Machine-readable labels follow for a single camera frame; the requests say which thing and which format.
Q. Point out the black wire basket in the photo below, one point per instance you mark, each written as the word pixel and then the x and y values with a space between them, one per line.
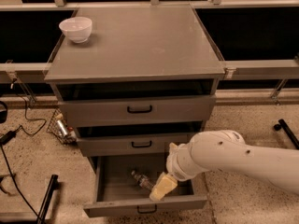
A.
pixel 71 139

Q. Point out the white bowl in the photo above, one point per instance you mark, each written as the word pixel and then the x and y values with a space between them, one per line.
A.
pixel 76 29

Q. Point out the grey bottom drawer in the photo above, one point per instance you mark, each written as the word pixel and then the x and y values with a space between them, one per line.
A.
pixel 118 194

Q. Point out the grey drawer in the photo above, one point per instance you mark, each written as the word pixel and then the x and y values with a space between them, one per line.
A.
pixel 137 111
pixel 132 144
pixel 118 194

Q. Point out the black stand leg left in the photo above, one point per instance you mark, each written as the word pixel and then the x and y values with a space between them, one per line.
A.
pixel 52 186

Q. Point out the black power adapter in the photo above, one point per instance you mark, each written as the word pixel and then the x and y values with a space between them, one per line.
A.
pixel 7 137

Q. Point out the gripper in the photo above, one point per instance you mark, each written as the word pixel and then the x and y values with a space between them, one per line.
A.
pixel 174 164

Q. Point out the black stand leg right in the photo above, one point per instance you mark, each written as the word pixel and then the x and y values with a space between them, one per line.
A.
pixel 283 125

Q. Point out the grey drawer cabinet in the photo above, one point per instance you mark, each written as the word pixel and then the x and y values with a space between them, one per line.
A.
pixel 156 43

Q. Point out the grey metal rail frame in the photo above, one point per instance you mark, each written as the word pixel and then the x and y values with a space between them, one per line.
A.
pixel 252 39

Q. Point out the grey top drawer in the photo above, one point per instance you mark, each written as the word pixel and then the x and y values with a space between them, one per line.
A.
pixel 137 111

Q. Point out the black stand leg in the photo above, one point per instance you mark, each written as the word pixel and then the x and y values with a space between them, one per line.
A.
pixel 52 186
pixel 283 125

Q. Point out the silver can in basket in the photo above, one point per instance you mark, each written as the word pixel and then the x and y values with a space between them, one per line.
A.
pixel 60 122

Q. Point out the clear plastic water bottle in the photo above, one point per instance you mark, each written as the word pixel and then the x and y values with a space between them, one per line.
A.
pixel 142 180

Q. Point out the grey middle drawer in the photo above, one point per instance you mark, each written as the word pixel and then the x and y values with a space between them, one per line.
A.
pixel 132 144

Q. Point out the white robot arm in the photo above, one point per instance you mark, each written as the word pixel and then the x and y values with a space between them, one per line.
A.
pixel 227 151

